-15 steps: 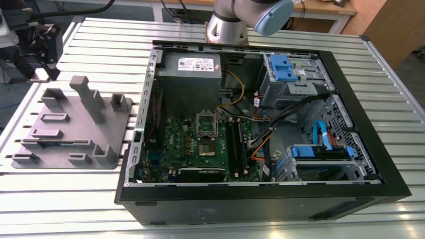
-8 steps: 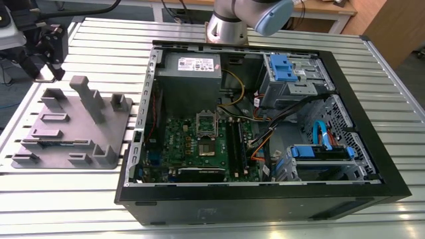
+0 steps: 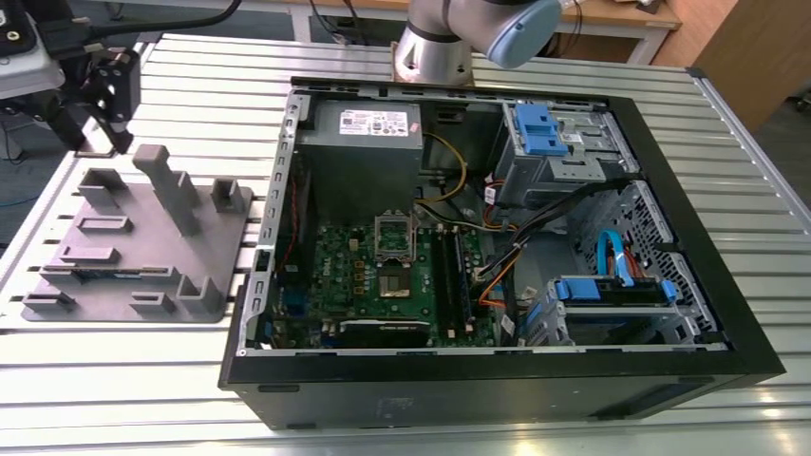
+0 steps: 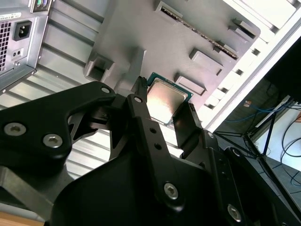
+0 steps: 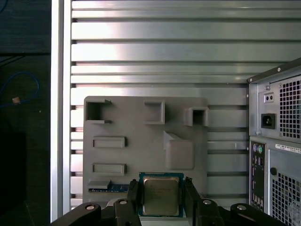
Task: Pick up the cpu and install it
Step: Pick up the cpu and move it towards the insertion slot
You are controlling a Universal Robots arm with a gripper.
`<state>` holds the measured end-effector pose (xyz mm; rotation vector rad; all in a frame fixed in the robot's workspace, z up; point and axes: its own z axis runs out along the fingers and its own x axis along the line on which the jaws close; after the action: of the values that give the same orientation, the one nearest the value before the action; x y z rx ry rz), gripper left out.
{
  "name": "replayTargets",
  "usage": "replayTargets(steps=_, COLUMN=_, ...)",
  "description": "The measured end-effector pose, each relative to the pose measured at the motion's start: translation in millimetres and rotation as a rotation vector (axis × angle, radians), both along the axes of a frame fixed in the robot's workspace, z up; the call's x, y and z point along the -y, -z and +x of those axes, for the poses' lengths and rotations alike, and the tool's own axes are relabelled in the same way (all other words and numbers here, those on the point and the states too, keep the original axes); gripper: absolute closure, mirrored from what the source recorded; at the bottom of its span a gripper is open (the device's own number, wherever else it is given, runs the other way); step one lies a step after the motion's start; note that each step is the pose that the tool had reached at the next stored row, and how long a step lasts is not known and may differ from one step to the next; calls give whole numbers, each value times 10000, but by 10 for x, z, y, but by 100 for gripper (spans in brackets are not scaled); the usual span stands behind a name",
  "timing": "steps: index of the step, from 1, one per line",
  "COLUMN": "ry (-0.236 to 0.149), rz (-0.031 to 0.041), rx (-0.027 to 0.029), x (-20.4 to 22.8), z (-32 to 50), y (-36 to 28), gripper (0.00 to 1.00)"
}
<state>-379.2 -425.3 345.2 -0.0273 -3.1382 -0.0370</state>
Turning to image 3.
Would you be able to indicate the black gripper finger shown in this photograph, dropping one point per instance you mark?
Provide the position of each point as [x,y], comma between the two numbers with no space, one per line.
[123,109]
[71,133]

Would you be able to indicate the silver CPU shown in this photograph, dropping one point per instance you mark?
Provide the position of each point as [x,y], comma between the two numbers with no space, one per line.
[95,152]

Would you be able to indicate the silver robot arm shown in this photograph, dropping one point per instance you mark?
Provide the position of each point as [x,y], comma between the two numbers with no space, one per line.
[434,52]

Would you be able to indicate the CPU socket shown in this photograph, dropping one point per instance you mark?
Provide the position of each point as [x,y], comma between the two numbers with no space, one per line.
[397,282]

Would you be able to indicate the blue RAM stick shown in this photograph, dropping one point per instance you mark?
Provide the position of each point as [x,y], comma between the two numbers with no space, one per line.
[109,274]

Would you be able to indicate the grey parts rack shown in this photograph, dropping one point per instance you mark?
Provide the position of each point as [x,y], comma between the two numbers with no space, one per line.
[153,266]

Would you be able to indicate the white power supply label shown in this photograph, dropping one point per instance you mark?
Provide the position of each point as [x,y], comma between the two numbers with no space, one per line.
[374,122]

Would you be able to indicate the grey power supply unit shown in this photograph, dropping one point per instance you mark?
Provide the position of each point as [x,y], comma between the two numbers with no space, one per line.
[393,140]

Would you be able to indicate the blue board connector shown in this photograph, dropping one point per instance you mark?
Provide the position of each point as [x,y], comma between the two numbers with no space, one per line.
[297,303]

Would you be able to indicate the green motherboard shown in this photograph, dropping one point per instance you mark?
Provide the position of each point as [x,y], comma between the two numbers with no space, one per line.
[342,294]

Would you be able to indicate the black graphics card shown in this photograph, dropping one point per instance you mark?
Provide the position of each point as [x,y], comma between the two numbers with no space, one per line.
[381,332]

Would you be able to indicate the black RAM slot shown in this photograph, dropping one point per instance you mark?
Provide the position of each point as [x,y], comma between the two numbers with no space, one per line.
[449,285]
[439,285]
[457,285]

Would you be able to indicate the blue drive bay latch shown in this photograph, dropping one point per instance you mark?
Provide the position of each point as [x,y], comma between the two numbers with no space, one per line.
[539,128]

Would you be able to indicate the silver drive bay cage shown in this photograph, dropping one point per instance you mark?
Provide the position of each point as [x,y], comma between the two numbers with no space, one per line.
[570,171]

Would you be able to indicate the black PC case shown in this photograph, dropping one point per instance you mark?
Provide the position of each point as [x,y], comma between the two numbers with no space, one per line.
[443,394]

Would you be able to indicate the wooden desk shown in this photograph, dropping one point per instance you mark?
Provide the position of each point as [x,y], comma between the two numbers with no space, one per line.
[621,16]

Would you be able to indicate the hard disk in blue carrier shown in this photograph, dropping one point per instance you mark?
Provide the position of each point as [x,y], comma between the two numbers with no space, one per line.
[579,290]

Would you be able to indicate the silver disk bay cage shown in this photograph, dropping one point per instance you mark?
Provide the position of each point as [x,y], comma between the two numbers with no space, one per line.
[557,323]

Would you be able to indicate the wooden cabinet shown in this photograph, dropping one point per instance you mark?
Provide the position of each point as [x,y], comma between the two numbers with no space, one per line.
[748,62]

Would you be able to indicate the blue plastic bay rail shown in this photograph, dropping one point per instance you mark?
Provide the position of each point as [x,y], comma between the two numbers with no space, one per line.
[533,323]

